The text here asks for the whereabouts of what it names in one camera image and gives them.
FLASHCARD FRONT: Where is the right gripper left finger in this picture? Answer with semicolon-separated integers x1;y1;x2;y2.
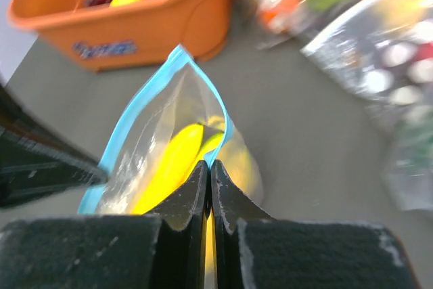
1;161;209;288

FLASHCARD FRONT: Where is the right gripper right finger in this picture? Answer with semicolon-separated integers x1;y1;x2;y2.
210;160;419;288

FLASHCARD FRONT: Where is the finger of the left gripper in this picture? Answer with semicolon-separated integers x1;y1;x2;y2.
1;87;108;208

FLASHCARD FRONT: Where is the yellow fake banana bunch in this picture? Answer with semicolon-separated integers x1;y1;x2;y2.
122;123;263;288

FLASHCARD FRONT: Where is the blue zip top bag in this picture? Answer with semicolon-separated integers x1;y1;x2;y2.
78;45;264;214

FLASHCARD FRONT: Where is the white zip bag with fruit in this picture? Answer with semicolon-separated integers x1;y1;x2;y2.
302;0;432;213

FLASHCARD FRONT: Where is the orange plastic basket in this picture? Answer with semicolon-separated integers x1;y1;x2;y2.
8;0;231;71

